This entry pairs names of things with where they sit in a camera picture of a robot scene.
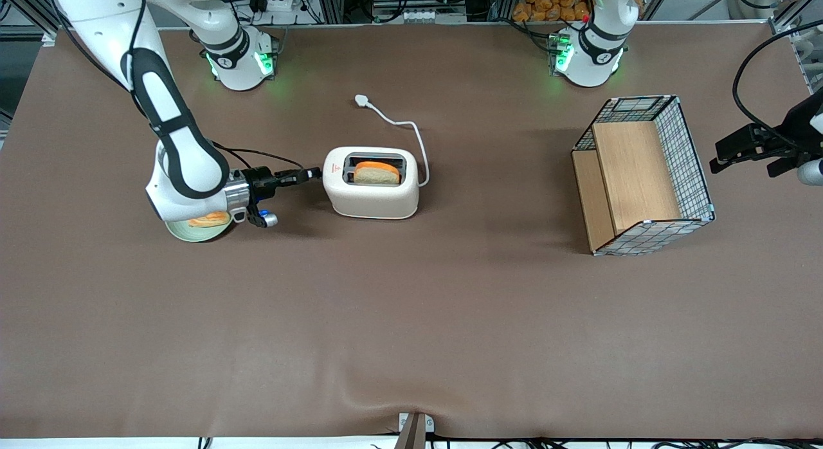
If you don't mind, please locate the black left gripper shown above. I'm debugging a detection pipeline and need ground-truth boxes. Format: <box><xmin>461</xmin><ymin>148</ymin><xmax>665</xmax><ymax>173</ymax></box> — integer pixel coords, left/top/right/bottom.
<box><xmin>710</xmin><ymin>89</ymin><xmax>823</xmax><ymax>179</ymax></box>

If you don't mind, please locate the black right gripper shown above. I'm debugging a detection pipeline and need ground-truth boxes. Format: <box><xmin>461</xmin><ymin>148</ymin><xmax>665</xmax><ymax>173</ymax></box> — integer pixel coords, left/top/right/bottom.
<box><xmin>243</xmin><ymin>167</ymin><xmax>323</xmax><ymax>210</ymax></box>

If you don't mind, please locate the white two-slot toaster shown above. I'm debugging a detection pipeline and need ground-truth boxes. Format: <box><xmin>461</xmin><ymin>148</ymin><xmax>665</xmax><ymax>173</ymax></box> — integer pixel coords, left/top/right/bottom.
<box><xmin>321</xmin><ymin>146</ymin><xmax>420</xmax><ymax>219</ymax></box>

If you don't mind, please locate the bread slice with orange crust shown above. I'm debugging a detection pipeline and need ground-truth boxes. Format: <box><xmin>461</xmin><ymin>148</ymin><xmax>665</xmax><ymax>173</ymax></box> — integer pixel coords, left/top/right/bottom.
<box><xmin>353</xmin><ymin>161</ymin><xmax>401</xmax><ymax>185</ymax></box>

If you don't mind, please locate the pale green round plate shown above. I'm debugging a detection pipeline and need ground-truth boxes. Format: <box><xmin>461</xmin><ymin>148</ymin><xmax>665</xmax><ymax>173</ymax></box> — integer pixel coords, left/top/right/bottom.
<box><xmin>165</xmin><ymin>211</ymin><xmax>234</xmax><ymax>243</ymax></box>

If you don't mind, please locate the bag of orange bread rolls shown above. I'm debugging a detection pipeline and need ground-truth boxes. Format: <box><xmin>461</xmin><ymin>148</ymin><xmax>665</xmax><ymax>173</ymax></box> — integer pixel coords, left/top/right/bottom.
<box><xmin>511</xmin><ymin>0</ymin><xmax>595</xmax><ymax>23</ymax></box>

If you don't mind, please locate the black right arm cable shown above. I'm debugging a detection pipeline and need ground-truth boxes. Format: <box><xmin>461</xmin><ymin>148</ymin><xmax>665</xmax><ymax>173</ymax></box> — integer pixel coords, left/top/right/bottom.
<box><xmin>48</xmin><ymin>0</ymin><xmax>305</xmax><ymax>173</ymax></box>

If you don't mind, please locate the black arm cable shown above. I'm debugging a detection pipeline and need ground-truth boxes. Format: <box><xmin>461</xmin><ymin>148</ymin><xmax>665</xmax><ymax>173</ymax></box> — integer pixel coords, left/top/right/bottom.
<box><xmin>732</xmin><ymin>18</ymin><xmax>823</xmax><ymax>151</ymax></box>
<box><xmin>48</xmin><ymin>0</ymin><xmax>305</xmax><ymax>173</ymax></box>

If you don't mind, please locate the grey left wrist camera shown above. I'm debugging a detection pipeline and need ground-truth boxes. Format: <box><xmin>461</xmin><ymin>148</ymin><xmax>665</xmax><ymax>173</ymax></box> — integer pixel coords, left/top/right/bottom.
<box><xmin>797</xmin><ymin>158</ymin><xmax>823</xmax><ymax>187</ymax></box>

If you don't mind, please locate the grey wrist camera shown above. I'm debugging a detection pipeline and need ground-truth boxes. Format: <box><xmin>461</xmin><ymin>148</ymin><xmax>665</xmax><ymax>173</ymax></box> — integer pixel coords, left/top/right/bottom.
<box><xmin>246</xmin><ymin>206</ymin><xmax>280</xmax><ymax>230</ymax></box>
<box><xmin>797</xmin><ymin>158</ymin><xmax>823</xmax><ymax>187</ymax></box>

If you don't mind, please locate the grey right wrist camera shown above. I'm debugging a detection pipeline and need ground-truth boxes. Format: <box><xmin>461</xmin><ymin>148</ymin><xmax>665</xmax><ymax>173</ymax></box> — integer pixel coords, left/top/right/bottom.
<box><xmin>246</xmin><ymin>206</ymin><xmax>280</xmax><ymax>230</ymax></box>

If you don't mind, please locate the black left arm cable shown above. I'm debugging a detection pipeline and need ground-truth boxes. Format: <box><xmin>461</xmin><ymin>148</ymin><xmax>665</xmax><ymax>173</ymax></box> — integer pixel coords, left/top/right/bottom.
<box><xmin>732</xmin><ymin>18</ymin><xmax>823</xmax><ymax>151</ymax></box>

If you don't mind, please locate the white toaster power cable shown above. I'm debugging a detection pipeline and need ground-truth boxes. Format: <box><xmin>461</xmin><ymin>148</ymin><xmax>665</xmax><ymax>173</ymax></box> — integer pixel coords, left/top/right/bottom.
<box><xmin>354</xmin><ymin>95</ymin><xmax>430</xmax><ymax>187</ymax></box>

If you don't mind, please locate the wire basket with wooden shelf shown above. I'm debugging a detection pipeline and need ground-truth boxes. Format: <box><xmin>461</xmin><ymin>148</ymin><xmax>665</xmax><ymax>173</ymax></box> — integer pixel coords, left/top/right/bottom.
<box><xmin>571</xmin><ymin>95</ymin><xmax>716</xmax><ymax>257</ymax></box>

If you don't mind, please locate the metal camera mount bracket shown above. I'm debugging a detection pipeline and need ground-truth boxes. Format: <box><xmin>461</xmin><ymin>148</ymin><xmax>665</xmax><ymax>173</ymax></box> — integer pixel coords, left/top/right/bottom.
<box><xmin>393</xmin><ymin>412</ymin><xmax>436</xmax><ymax>449</ymax></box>

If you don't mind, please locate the aluminium frame strut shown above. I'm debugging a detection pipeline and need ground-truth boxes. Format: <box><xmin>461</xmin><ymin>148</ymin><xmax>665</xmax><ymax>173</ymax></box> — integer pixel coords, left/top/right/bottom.
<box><xmin>0</xmin><ymin>0</ymin><xmax>65</xmax><ymax>37</ymax></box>

